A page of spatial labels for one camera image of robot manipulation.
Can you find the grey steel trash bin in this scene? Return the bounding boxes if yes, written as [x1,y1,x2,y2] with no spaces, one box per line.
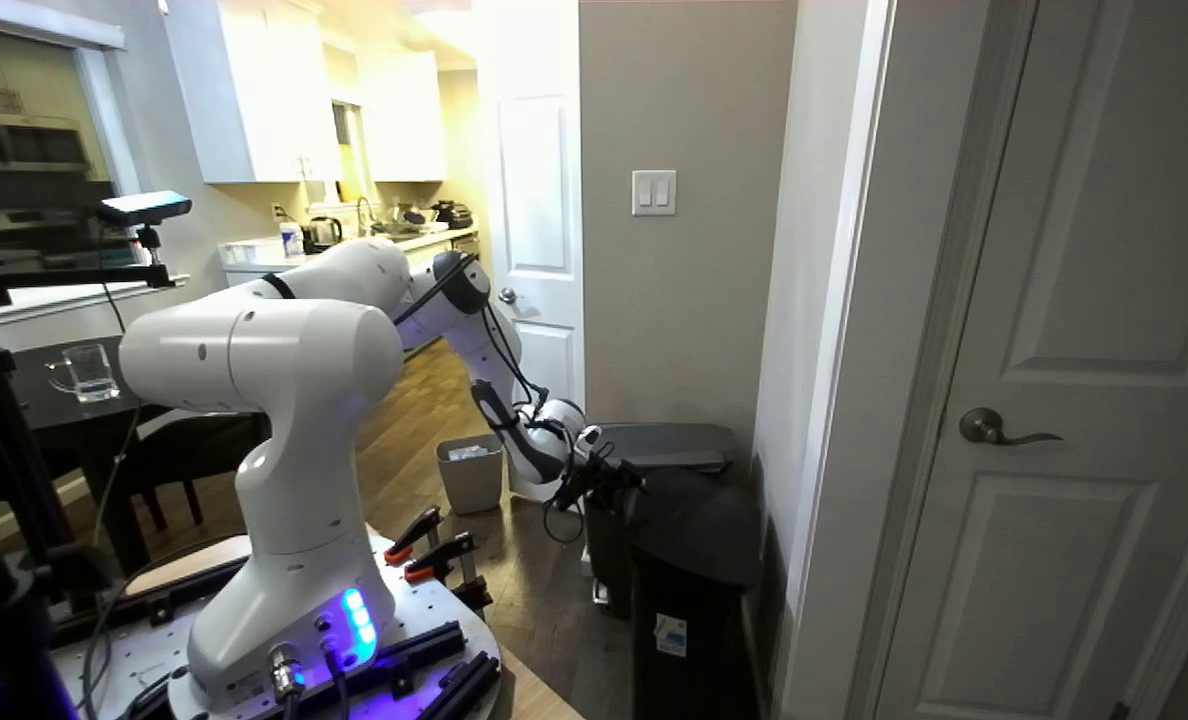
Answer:
[584,426,735,617]

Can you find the white wall light switch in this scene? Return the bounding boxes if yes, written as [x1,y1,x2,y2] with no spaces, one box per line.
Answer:
[633,169,674,218]

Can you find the black camera on stand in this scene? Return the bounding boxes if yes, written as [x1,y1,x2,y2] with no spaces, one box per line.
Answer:
[95,188,191,230]

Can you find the orange black clamp lower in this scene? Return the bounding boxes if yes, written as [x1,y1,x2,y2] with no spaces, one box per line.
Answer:
[404,532,475,585]

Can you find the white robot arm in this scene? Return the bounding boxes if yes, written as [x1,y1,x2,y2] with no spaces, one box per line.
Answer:
[121,241,607,711]

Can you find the white door behind robot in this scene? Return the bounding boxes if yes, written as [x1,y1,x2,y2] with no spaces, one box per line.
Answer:
[481,0,584,401]

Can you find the white kitchen cabinets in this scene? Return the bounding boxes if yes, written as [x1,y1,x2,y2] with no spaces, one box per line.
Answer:
[164,0,443,183]

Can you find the black tripod stand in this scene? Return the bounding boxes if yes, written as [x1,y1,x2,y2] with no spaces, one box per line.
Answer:
[0,348,109,643]

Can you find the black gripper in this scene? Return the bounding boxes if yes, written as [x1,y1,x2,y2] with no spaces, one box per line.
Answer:
[552,451,638,514]

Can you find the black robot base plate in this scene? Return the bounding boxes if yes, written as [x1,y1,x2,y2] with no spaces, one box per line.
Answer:
[115,622,504,720]

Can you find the white panel door near bins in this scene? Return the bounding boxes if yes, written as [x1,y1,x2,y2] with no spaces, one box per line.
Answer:
[877,0,1188,720]

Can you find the orange black clamp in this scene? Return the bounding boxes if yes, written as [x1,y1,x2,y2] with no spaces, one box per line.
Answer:
[404,532,475,585]
[382,504,439,563]

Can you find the orange black clamp upper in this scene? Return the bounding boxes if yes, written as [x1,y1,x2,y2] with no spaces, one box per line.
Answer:
[382,504,439,563]

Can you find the black plastic trash bin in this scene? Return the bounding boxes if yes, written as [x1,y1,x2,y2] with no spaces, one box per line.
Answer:
[624,474,761,720]

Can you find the small grey waste basket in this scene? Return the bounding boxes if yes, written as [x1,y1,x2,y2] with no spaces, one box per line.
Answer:
[436,436,504,516]

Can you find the clear glass pitcher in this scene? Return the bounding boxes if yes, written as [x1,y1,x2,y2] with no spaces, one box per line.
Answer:
[48,343,121,404]

